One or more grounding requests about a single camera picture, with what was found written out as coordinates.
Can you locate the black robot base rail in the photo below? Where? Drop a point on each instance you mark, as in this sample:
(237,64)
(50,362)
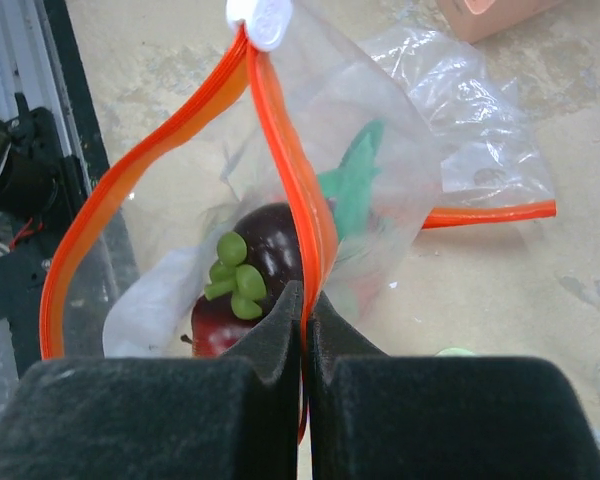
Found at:
(51,155)

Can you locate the pink dragon fruit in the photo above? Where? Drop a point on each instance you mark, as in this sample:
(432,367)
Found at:
(362,254)

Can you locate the dark red apple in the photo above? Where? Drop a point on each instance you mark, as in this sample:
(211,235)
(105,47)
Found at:
(214,327)

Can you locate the clear zip top bag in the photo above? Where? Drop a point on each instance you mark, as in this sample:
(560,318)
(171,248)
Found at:
(299,158)

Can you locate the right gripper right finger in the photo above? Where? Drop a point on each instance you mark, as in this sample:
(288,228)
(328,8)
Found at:
(376,416)

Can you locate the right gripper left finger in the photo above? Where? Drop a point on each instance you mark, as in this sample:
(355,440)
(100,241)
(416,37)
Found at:
(231,417)

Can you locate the orange plastic file organizer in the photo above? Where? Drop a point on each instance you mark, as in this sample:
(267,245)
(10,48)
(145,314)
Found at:
(474,20)

